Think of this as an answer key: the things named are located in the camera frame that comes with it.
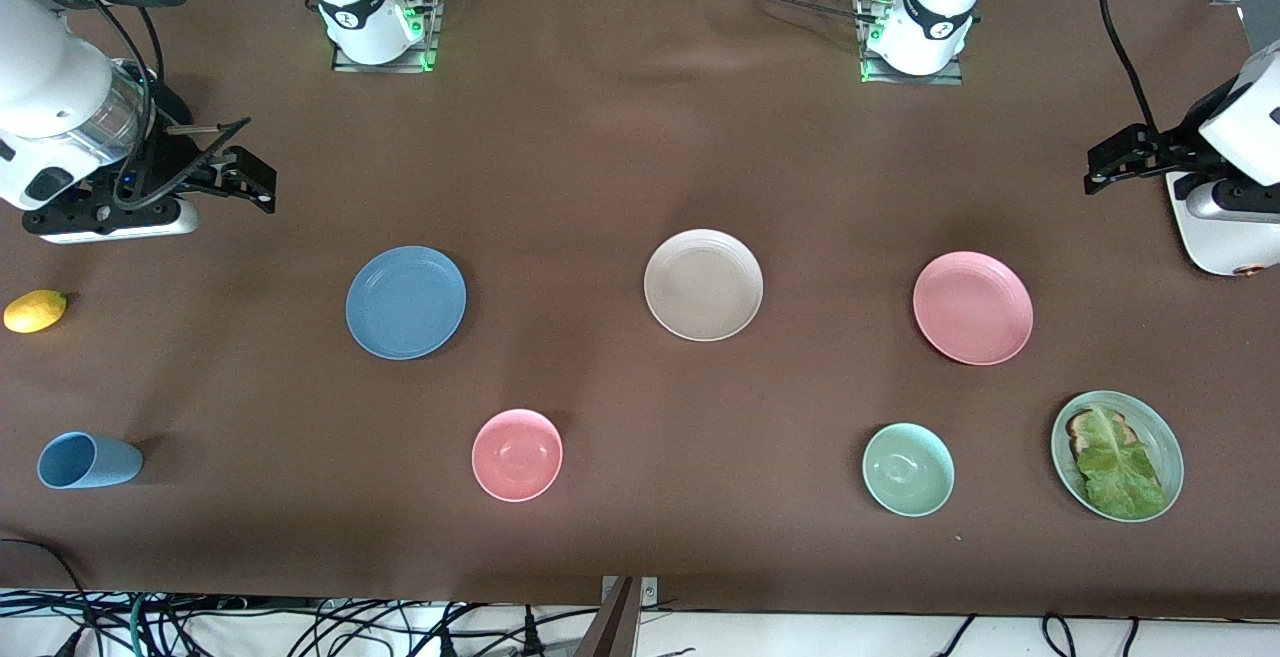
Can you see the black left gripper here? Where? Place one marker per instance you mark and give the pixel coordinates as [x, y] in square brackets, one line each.
[1184, 150]

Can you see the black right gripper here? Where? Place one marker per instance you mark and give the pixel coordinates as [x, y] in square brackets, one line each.
[166, 159]

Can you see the blue plate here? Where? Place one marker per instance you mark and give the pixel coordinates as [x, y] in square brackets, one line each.
[405, 302]

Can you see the pink plate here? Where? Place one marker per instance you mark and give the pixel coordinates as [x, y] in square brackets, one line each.
[972, 308]

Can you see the yellow lemon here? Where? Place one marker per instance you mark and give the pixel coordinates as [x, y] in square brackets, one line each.
[35, 311]

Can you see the toasted bread slice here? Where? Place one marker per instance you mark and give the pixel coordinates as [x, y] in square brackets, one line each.
[1078, 425]

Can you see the green plate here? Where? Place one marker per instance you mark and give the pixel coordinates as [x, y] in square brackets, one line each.
[1165, 457]

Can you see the green lettuce leaf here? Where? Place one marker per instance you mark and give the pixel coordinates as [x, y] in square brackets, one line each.
[1120, 472]

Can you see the blue cup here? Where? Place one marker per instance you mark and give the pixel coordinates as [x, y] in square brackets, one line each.
[90, 460]

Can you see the brown table cover cloth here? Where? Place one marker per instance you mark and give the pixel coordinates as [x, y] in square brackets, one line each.
[600, 137]

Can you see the green bowl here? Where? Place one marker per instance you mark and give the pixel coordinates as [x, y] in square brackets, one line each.
[908, 469]

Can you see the pink bowl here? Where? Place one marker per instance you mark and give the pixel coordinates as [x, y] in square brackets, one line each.
[517, 455]

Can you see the beige plate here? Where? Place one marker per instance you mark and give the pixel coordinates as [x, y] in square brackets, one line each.
[703, 285]

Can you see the brown slanted bar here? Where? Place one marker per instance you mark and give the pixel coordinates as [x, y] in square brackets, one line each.
[615, 627]

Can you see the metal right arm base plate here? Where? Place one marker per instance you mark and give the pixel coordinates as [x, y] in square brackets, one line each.
[345, 62]

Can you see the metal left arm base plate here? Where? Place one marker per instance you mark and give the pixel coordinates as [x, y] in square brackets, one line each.
[950, 77]

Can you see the small metal bracket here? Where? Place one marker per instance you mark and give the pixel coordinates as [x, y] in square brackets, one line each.
[650, 592]

